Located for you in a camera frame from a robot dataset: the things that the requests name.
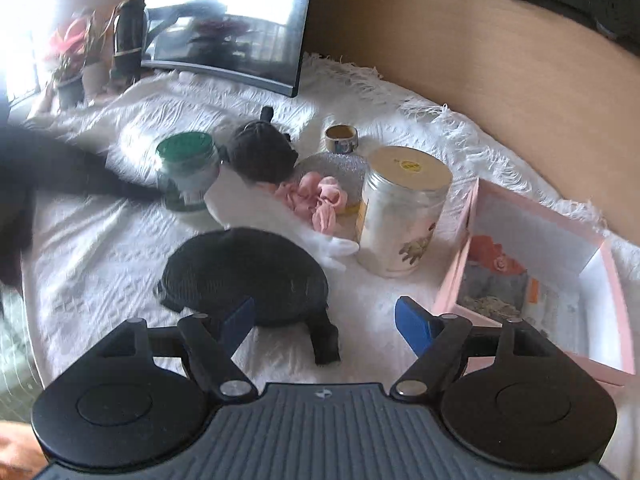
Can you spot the pink cardboard box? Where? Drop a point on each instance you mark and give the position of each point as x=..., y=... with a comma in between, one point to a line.
x=530, y=245

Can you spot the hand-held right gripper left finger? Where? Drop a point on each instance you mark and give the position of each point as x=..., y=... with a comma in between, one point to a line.
x=240, y=322

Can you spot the curved black monitor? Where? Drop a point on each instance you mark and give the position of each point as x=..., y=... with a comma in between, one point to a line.
x=225, y=25

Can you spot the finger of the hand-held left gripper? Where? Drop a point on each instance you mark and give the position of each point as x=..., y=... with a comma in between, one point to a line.
x=75, y=170

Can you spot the black bottle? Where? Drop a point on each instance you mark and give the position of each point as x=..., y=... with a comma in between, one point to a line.
x=127, y=45

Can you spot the green plant in white pot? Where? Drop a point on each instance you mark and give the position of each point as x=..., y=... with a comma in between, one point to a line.
x=95, y=77

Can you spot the pink cloth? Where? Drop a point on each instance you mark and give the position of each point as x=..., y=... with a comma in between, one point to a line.
x=325, y=190

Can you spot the tape roll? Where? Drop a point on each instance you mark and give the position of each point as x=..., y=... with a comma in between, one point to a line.
x=345, y=146

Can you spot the white glove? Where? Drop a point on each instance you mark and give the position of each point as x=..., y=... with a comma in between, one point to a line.
x=260, y=210

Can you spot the red plant in grey pot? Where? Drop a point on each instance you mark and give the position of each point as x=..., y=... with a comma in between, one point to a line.
x=70, y=90

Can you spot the dark knit beanie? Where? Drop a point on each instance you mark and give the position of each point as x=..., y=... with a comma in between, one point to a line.
x=260, y=155

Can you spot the white textured blanket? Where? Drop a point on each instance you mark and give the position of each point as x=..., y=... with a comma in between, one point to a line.
x=100, y=260

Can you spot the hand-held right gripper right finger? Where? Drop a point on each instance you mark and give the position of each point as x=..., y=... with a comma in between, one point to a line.
x=412, y=327

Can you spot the window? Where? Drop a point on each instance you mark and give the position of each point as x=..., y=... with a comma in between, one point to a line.
x=25, y=25

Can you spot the silver glitter pouch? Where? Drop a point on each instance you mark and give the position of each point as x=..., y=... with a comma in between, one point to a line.
x=335, y=165

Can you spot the clear jar with cream lid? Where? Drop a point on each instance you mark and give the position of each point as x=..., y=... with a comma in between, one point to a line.
x=400, y=220

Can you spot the black mesh cap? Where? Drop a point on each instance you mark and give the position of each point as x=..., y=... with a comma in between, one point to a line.
x=250, y=275

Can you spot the grey cloth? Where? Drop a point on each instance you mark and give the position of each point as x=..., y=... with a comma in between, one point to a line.
x=490, y=290

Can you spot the green grid mat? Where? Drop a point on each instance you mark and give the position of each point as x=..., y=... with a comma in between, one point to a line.
x=15, y=360

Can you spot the green lid glass jar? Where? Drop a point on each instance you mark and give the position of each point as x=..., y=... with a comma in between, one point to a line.
x=187, y=180

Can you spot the orange red cloth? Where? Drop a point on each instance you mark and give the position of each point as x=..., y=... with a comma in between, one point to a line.
x=492, y=255

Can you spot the orange clothing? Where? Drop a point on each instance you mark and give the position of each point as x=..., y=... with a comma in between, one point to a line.
x=15, y=447

